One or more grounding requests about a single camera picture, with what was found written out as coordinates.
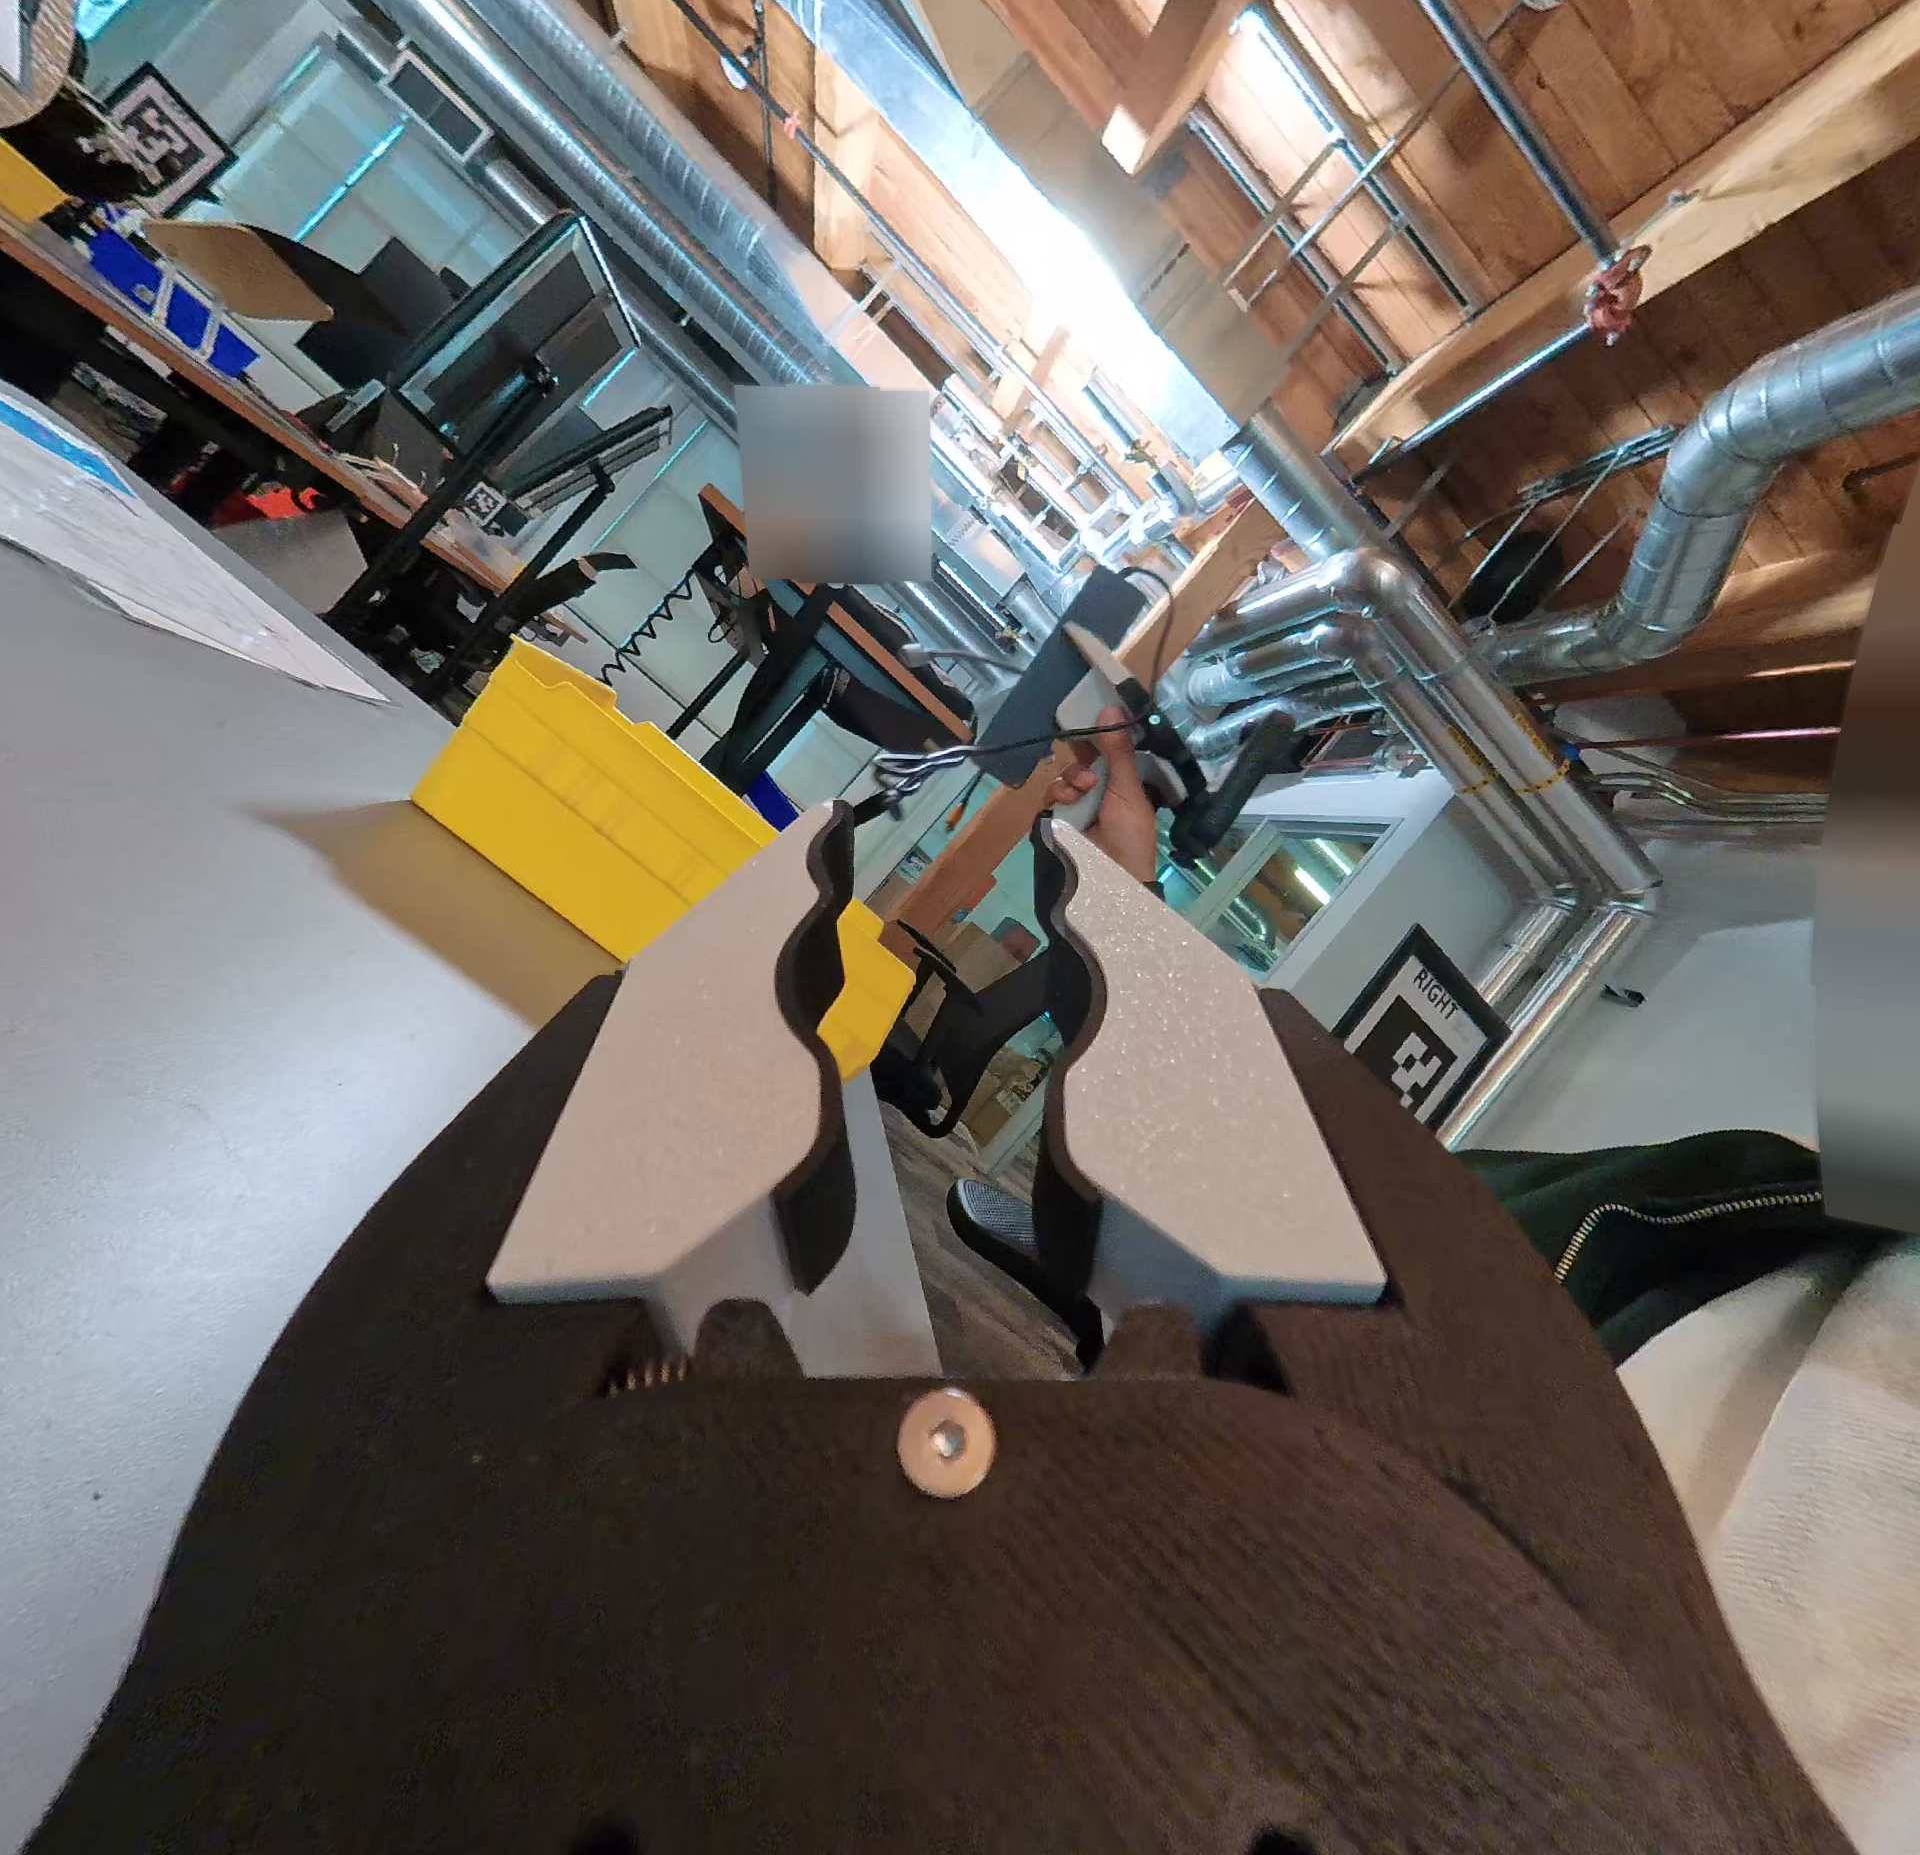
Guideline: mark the framed marker poster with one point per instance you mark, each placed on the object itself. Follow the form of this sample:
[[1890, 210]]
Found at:
[[164, 138], [1416, 1029]]

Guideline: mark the person's right hand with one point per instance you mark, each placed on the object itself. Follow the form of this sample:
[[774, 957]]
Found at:
[[1115, 797]]

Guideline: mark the yellow plastic bin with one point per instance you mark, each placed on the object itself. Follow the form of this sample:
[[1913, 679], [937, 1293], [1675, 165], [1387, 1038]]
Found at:
[[599, 792]]

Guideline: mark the small blue storage bins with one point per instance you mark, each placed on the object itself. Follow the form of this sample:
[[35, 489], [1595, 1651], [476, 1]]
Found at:
[[164, 303]]

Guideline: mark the black USB hub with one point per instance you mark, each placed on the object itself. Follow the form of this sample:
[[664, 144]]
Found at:
[[1056, 669]]

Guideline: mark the black computer monitor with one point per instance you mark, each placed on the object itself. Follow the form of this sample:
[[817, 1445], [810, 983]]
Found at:
[[518, 331]]

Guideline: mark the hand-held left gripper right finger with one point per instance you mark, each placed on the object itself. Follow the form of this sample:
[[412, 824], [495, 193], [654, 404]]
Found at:
[[1200, 1120]]

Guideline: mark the blue-bordered paper sheet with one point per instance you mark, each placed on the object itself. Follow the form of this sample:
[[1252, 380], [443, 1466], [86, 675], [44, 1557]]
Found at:
[[135, 567]]

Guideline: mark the bent silver ventilation duct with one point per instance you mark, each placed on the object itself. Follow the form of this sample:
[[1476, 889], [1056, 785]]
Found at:
[[1725, 461]]

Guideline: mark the grey desk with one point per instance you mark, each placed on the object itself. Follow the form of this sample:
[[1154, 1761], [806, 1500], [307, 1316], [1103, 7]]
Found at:
[[180, 911]]

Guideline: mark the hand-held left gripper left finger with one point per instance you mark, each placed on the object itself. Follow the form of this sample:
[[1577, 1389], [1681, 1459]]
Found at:
[[674, 1105]]

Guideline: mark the long spiral ventilation duct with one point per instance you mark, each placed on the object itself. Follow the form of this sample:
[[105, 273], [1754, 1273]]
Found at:
[[599, 130]]

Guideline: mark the red sprinkler valve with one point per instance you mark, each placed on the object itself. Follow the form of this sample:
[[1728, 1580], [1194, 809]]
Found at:
[[1613, 295]]

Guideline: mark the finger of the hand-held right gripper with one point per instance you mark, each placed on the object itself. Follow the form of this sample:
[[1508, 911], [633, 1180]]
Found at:
[[1103, 691]]

